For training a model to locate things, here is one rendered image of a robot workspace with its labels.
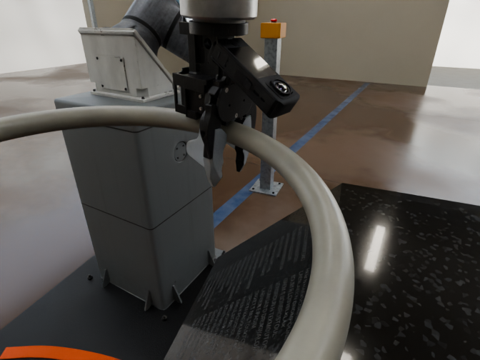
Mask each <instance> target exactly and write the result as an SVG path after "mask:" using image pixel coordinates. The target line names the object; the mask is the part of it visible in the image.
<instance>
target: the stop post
mask: <svg viewBox="0 0 480 360"><path fill-rule="evenodd" d="M285 37H286V23H277V22H276V21H272V22H267V23H261V38H265V39H264V61H265V62H266V63H267V64H268V65H269V66H270V67H271V68H272V69H273V70H274V71H275V72H276V73H277V74H278V75H279V71H280V58H281V38H285ZM276 123H277V117H276V118H273V119H270V118H269V117H268V116H267V115H266V114H265V113H264V112H262V126H261V132H262V133H264V134H266V135H268V136H270V137H271V138H273V139H276ZM283 185H284V183H279V182H275V181H274V169H273V168H272V167H271V166H269V165H268V164H267V163H266V162H265V161H263V160H261V169H260V179H258V180H257V181H256V182H255V183H254V185H253V186H252V187H251V188H250V189H249V191H251V192H255V193H259V194H266V195H269V196H276V195H277V194H278V192H279V190H280V189H281V187H282V186H283Z"/></svg>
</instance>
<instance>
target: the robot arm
mask: <svg viewBox="0 0 480 360"><path fill-rule="evenodd" d="M257 9H258V0H134V2H133V3H132V5H131V6H130V8H129V10H128V11H127V12H126V14H125V15H124V17H123V19H122V20H121V22H119V23H118V24H116V25H115V26H113V27H111V28H133V29H136V30H137V32H138V33H139V35H140V36H141V37H142V39H143V40H144V41H145V42H146V43H147V45H148V46H149V48H150V49H151V50H152V51H153V52H154V54H155V55H156V57H157V54H158V50H159V47H160V46H162V47H164V48H165V49H166V50H168V51H170V52H171V53H173V54H175V55H176V56H178V57H179V58H181V59H183V60H184V61H186V62H188V63H189V66H188V67H184V68H182V70H181V71H179V72H175V73H172V76H173V85H174V101H175V111H176V112H179V113H181V114H186V117H189V118H191V119H195V120H197V119H200V122H199V136H198V138H197V139H193V140H190V141H188V142H187V145H186V151H187V153H188V155H189V156H190V157H192V158H193V159H194V160H196V161H197V162H198V163H200V164H201V165H202V166H203V167H204V170H205V172H206V177H207V179H208V181H209V183H210V185H211V186H212V187H215V186H216V185H217V184H218V182H219V181H220V180H221V178H222V166H223V163H224V159H223V152H224V147H225V146H226V144H228V145H229V146H230V147H232V148H233V149H235V150H236V171H238V172H240V171H241V170H242V169H243V167H244V165H245V163H246V160H247V157H248V155H249V152H248V151H246V150H244V149H242V148H240V147H238V146H235V145H233V144H230V143H228V142H226V141H227V134H226V133H225V132H224V130H223V129H221V125H224V126H228V125H229V122H230V121H235V122H237V123H240V124H243V125H245V126H248V127H251V128H253V129H255V124H256V106H258V107H259V108H260V109H261V110H262V111H263V112H264V113H265V114H266V115H267V116H268V117H269V118H270V119H273V118H276V117H278V116H281V115H283V114H287V113H289V112H290V111H291V110H292V109H293V107H294V106H295V104H296V103H297V101H298V100H299V97H300V95H299V94H298V93H297V92H296V91H295V90H294V89H293V88H292V87H291V86H290V85H289V84H288V83H287V82H286V81H285V80H284V79H283V78H282V77H281V76H279V75H278V74H277V73H276V72H275V71H274V70H273V69H272V68H271V67H270V66H269V65H268V64H267V63H266V62H265V61H264V60H263V59H262V58H261V57H260V56H259V55H258V54H257V53H256V52H255V51H254V50H253V49H252V48H251V47H250V46H249V45H248V44H247V43H246V42H245V41H244V40H243V39H242V38H234V37H235V36H244V35H247V34H248V32H249V23H248V22H247V21H246V20H251V19H255V18H256V17H257ZM177 85H179V86H181V104H182V105H181V104H178V94H177Z"/></svg>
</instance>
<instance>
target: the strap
mask: <svg viewBox="0 0 480 360"><path fill-rule="evenodd" d="M18 358H47V359H59V360H121V359H116V358H114V357H111V356H107V355H103V354H98V353H94V352H90V351H84V350H80V349H72V348H66V347H60V346H15V347H6V348H5V350H4V352H3V354H2V355H1V356H0V359H18Z"/></svg>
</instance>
